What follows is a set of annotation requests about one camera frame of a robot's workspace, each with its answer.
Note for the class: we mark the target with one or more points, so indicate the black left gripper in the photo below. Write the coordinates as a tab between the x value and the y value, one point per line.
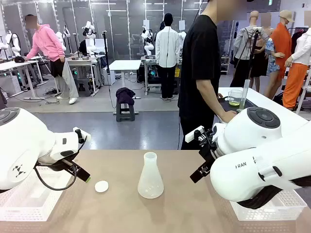
57	165

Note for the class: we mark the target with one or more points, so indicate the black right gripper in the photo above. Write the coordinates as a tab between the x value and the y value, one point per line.
207	148

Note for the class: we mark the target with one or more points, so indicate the white round flask stopper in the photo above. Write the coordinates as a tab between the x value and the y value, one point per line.
101	186

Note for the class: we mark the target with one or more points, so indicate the translucent plastic conical flask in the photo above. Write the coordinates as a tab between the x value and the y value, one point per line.
150	182

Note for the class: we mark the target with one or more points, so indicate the clear plastic beaker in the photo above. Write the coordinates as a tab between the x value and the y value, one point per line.
235	98

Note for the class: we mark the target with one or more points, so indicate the clear plastic measuring cylinder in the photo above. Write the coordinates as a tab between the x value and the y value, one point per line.
244	97

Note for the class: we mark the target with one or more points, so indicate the person's right forearm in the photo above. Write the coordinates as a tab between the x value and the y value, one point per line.
209	97

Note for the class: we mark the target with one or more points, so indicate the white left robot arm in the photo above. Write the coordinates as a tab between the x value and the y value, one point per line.
26	143

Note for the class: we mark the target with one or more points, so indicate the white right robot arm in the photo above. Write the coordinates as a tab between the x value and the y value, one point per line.
255	155

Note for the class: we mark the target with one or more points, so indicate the person's right hand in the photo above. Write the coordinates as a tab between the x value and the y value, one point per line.
228	116

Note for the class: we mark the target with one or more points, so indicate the white perforated plastic basket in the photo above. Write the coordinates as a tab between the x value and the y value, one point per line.
274	211
31	204

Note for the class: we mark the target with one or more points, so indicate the grey step stool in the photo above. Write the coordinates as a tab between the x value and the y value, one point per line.
125	111

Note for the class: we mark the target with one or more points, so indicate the black plastic tray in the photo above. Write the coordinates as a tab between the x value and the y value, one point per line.
250	105

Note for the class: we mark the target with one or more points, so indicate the small grey stool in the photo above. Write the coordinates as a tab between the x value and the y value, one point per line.
82	87

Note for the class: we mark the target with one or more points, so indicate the black cloth bundle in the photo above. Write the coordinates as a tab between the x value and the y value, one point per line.
125	95

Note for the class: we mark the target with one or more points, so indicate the white long workbench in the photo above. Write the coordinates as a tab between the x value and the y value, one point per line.
82	61

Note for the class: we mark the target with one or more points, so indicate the white shoe rack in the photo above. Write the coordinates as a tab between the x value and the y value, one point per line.
225	64

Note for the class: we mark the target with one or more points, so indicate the person in black t-shirt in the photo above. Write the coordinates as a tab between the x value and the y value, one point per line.
198	60

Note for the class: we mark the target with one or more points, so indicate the white square table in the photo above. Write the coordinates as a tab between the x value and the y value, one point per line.
125	65

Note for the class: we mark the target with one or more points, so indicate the white background desk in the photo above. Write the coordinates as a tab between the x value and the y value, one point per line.
17	66

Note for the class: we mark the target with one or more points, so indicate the bystander in white shirt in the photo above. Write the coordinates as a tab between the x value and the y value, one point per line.
167	51

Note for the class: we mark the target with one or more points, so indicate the bystander in pale trousers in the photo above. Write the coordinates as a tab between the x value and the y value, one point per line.
52	48

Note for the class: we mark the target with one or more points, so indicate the white humanoid robot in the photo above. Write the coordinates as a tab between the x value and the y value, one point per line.
90	36
13	43

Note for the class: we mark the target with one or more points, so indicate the mannequin in grey jacket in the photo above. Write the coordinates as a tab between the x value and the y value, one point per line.
245	43

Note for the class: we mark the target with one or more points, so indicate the mannequin in blue floral dress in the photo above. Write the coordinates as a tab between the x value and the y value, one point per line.
273	55

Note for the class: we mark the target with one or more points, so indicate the mannequin in orange trousers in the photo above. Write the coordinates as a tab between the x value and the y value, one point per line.
297	72

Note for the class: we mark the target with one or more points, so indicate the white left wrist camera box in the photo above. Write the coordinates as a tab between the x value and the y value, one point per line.
83	134

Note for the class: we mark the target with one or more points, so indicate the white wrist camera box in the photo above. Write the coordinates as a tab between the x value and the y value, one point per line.
83	134
192	134

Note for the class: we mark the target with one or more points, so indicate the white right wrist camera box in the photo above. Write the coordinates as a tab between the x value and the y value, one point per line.
192	134

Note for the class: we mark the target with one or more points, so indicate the black camera tripod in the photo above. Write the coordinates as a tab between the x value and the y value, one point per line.
252	48

